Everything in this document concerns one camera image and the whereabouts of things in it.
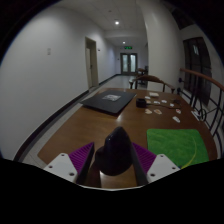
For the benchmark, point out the black railing with wooden handrail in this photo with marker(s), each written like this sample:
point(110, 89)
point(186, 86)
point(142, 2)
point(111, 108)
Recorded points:
point(200, 76)

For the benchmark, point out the white single door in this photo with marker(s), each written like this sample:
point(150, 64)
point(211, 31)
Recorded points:
point(91, 63)

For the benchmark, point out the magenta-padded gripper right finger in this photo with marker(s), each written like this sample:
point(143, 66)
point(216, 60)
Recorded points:
point(160, 166)

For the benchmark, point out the white flat card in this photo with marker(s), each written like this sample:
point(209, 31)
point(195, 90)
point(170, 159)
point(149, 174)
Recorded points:
point(154, 94)

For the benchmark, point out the black computer mouse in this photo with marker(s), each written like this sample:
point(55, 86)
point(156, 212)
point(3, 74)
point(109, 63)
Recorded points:
point(115, 153)

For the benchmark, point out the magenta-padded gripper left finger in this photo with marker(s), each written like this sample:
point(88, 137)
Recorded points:
point(63, 166)

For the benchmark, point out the brown wooden chair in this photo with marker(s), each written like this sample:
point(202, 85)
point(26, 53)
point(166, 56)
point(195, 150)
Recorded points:
point(142, 70)

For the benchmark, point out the small white piece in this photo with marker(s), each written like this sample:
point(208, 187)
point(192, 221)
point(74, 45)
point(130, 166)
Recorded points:
point(147, 97)
point(164, 101)
point(176, 119)
point(178, 111)
point(156, 102)
point(172, 105)

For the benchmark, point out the small beige round piece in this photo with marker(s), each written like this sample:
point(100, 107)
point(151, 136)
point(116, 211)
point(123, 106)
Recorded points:
point(157, 111)
point(148, 111)

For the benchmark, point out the round ceiling light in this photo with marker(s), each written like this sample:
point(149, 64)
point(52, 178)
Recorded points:
point(124, 42)
point(117, 22)

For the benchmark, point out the dark framed window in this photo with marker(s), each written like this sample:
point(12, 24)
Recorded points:
point(196, 66)

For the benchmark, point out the small black box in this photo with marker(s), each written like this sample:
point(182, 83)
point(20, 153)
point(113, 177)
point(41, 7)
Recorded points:
point(141, 102)

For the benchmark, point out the black closed laptop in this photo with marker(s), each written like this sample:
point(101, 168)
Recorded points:
point(108, 101)

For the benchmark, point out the green exit sign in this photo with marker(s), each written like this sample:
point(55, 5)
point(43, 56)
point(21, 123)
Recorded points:
point(128, 47)

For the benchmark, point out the green mouse pad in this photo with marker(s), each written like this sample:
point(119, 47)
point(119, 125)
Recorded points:
point(173, 145)

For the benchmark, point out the glass double door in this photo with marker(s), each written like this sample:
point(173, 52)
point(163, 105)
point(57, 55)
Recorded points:
point(128, 63)

